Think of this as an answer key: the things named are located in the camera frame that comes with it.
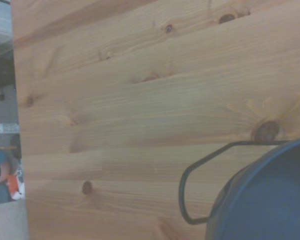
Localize clear plastic water bottle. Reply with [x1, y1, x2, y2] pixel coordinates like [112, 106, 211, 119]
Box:
[0, 123, 21, 134]

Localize black wire dish rack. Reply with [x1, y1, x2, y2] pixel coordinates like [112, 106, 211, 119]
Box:
[178, 139, 299, 225]

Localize clear plastic storage box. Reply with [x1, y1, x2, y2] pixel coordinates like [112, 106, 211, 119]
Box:
[0, 0, 14, 49]

